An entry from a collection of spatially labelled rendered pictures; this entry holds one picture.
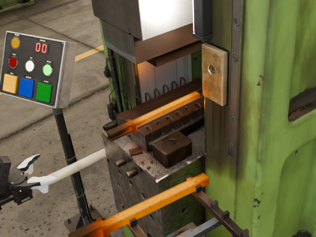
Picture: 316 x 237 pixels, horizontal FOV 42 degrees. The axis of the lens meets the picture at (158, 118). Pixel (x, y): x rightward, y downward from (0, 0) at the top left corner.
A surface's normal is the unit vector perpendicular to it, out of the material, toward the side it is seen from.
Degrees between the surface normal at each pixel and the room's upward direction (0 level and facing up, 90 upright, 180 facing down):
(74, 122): 0
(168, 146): 0
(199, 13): 90
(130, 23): 90
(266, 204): 90
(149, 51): 90
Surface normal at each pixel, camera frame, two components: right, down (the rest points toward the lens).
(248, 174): -0.81, 0.38
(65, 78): 0.87, 0.22
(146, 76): 0.58, 0.42
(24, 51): -0.46, 0.04
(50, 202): -0.07, -0.82
